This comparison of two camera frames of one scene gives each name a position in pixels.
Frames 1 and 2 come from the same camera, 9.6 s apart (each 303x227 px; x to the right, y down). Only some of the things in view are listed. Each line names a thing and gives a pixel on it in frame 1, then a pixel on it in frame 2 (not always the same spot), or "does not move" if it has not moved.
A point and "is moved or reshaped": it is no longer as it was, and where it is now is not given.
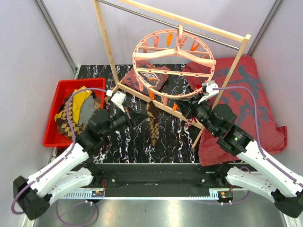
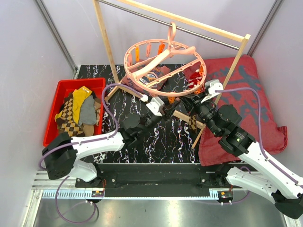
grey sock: x=87 y=110 does not move
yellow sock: x=78 y=98 does not move
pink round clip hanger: x=172 y=64 is moved or reshaped
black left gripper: x=136 y=118 -> x=170 y=109
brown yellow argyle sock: x=62 y=123 does not move
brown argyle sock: x=153 y=115 is moved or reshaped
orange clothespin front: x=174 y=107 is moved or reshaped
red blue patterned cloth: x=234 y=82 does not move
